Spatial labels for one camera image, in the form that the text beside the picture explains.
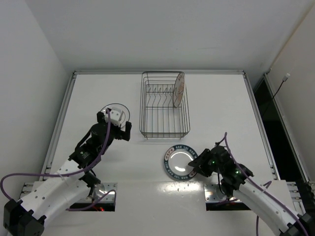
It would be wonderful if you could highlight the green rimmed white plate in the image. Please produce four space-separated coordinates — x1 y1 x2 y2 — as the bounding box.
163 144 198 181

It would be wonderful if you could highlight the orange sunburst white plate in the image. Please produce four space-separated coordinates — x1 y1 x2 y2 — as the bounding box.
172 72 186 108

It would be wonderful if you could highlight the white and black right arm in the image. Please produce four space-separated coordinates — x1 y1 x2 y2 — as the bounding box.
188 146 315 236

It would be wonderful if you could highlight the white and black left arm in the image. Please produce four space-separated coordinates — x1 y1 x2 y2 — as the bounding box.
3 107 132 236

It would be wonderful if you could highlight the clear glass plate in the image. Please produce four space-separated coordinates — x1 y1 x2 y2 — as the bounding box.
100 103 130 128

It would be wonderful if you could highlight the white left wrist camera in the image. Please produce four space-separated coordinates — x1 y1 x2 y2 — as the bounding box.
104 107 125 127

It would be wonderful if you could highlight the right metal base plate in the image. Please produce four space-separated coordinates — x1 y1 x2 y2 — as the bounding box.
204 182 241 203

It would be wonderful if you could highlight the metal base plate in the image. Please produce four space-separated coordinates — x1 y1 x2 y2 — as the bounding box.
204 182 241 203
20 181 118 204

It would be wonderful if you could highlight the grey wire dish rack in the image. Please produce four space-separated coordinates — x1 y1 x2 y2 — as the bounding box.
139 71 190 140

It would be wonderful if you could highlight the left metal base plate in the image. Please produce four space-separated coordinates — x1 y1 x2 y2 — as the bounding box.
20 181 118 204

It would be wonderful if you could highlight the aluminium table frame rail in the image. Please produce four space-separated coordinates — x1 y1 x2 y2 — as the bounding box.
40 70 315 236

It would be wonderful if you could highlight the black wall cable with plug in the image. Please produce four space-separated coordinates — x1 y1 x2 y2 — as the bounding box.
272 72 291 99

